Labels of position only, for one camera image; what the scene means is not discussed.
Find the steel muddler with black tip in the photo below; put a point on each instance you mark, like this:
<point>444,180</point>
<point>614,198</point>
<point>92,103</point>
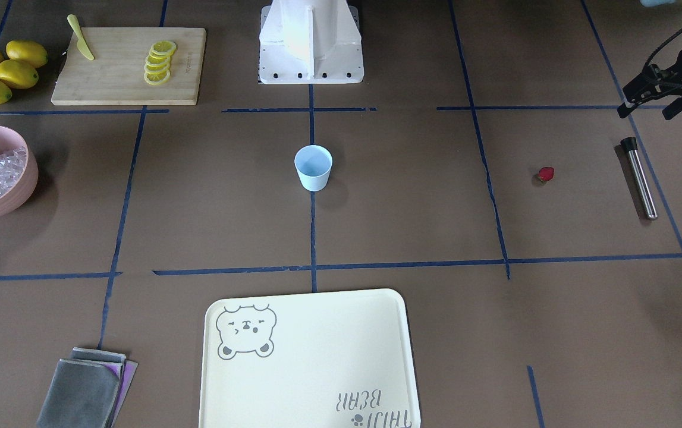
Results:
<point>630,149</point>

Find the light blue paper cup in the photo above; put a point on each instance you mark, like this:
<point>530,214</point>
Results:
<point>313,164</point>

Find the grey folded cloth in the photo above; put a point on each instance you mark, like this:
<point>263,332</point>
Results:
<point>85,390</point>

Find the pink ice bowl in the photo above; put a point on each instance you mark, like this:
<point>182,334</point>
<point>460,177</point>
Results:
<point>21,188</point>

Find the wooden cutting board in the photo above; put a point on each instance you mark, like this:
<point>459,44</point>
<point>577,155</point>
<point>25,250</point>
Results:
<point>115,76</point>

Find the red strawberry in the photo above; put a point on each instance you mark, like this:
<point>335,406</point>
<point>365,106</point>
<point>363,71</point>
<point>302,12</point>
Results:
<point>546,174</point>

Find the cream bear serving tray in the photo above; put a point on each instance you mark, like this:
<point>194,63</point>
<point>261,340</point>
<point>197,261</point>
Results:
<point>327,359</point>

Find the yellow-green plastic knife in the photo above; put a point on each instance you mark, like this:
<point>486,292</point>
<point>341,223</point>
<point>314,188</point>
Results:
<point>81,44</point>

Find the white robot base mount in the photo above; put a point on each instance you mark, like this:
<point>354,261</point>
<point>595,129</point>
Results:
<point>310,42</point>

